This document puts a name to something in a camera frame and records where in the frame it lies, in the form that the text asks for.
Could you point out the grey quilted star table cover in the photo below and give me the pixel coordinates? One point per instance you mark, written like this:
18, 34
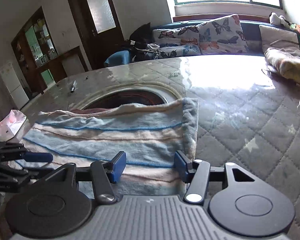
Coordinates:
246, 114

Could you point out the black bag on sofa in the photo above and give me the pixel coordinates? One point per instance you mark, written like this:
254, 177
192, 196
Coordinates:
140, 44

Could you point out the striped blue beige garment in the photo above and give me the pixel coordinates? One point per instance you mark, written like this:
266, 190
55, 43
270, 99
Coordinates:
149, 135

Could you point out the white plush toy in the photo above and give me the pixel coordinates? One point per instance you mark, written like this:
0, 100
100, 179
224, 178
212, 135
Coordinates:
274, 19

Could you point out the blue chair back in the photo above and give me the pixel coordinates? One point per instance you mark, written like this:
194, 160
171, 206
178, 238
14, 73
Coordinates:
118, 58

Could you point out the blue sofa bench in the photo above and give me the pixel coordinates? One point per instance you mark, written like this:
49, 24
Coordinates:
251, 32

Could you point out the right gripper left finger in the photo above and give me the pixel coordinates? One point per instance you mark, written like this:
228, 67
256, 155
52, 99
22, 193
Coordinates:
104, 174

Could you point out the dark wooden door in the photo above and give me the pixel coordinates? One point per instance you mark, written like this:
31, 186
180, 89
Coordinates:
98, 28

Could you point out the grey plain cushion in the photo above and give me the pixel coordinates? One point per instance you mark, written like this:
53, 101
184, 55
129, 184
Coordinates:
280, 39

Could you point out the orange green plush toy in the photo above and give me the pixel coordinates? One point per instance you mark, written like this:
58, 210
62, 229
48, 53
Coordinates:
295, 27

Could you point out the white refrigerator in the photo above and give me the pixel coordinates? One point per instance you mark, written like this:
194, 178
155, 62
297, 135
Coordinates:
13, 85

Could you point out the small butterfly print pillow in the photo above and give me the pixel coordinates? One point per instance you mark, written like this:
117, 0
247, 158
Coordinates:
177, 42

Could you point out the dark wooden display cabinet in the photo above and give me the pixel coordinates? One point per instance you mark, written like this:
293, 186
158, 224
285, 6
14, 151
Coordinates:
36, 54

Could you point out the small pen on table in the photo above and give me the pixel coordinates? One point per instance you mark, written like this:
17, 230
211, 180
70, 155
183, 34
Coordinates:
73, 87

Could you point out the large butterfly print pillow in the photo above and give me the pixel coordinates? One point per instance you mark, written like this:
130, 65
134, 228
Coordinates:
222, 36

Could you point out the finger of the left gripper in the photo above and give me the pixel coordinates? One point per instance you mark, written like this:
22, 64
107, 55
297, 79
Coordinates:
16, 151
12, 174

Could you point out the pink white tissue pack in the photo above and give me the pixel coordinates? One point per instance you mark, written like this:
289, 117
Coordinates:
11, 124

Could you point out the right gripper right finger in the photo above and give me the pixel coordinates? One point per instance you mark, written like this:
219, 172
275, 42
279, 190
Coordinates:
195, 174

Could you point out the black round induction cooktop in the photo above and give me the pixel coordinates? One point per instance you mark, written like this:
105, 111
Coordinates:
123, 97

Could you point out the folded yellow beige cloth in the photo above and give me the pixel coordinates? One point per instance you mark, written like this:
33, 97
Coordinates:
284, 64

